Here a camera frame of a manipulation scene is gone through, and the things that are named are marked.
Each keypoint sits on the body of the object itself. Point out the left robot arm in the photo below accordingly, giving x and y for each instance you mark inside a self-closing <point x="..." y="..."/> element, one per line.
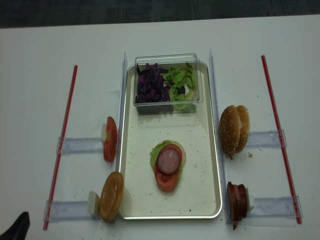
<point x="18" y="229"/>

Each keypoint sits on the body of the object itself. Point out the lettuce leaf on tray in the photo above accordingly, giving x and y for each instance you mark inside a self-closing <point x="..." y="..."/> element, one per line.
<point x="154" y="154"/>

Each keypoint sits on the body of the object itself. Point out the white bread slice on tray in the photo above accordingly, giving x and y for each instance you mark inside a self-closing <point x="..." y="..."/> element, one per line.
<point x="183" y="152"/>

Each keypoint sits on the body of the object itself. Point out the green lettuce pile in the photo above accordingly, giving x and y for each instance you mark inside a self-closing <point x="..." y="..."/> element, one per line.
<point x="182" y="83"/>

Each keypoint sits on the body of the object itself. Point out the upright tomato slices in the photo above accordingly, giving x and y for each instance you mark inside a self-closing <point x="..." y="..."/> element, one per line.
<point x="111" y="139"/>

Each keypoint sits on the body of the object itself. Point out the white block behind tomato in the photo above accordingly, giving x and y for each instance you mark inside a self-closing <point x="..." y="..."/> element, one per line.
<point x="103" y="135"/>

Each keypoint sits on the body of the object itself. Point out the tomato slice on tray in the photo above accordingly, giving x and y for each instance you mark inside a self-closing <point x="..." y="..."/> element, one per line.
<point x="166" y="183"/>

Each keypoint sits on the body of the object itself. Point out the upright sausage slices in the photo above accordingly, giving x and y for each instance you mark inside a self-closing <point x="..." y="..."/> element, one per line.
<point x="238" y="202"/>

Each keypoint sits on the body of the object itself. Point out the purple cabbage pile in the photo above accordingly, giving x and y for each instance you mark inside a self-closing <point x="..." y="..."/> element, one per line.
<point x="150" y="85"/>

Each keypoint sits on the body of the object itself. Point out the clear plastic container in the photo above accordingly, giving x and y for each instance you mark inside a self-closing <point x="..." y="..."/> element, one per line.
<point x="166" y="62"/>

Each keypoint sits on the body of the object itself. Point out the sausage slice on tray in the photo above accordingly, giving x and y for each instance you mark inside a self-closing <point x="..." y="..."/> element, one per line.
<point x="169" y="159"/>

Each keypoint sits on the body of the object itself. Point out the front sesame bun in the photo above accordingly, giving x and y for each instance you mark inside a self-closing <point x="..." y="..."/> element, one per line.
<point x="229" y="129"/>

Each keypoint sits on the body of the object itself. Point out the sesame bun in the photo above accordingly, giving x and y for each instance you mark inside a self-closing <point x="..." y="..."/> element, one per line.
<point x="229" y="129"/>
<point x="245" y="129"/>

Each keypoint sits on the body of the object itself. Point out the rear sesame bun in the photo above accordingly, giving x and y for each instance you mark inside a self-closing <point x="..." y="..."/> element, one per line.
<point x="245" y="129"/>

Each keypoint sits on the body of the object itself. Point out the metal serving tray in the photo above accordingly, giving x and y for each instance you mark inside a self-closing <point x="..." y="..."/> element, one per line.
<point x="198" y="192"/>

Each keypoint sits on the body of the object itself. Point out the brown round bun bottom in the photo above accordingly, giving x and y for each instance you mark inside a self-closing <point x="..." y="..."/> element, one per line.
<point x="111" y="196"/>

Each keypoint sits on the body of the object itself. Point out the left upper clear crossbar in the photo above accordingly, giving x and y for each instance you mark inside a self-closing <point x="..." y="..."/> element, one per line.
<point x="87" y="145"/>

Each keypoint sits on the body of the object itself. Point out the clear crossbar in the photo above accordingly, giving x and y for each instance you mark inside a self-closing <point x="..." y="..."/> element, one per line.
<point x="67" y="211"/>
<point x="267" y="139"/>
<point x="87" y="145"/>
<point x="272" y="212"/>

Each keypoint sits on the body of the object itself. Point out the white block behind bun bottom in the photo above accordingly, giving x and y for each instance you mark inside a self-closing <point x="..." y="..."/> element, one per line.
<point x="93" y="205"/>

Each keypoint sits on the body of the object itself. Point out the right upper clear crossbar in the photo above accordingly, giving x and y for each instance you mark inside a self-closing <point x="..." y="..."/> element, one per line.
<point x="267" y="139"/>

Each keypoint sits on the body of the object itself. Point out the left red rod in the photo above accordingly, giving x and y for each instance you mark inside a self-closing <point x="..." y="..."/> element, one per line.
<point x="58" y="157"/>

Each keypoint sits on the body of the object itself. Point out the red rod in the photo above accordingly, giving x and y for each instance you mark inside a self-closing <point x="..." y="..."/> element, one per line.
<point x="296" y="206"/>
<point x="58" y="157"/>

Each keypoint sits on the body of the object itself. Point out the white block behind sausage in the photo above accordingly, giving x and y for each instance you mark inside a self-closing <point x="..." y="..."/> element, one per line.
<point x="250" y="202"/>

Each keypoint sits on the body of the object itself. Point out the left lower clear crossbar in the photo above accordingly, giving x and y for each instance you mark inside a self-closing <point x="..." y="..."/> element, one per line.
<point x="67" y="211"/>

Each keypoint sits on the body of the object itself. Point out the right lower clear crossbar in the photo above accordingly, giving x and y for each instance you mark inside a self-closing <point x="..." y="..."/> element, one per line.
<point x="272" y="212"/>

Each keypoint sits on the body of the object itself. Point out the right red rod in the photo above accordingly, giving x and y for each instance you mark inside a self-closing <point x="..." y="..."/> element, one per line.
<point x="296" y="206"/>

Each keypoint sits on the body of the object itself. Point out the left long clear rail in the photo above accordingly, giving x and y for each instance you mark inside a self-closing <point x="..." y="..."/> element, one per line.
<point x="121" y="113"/>

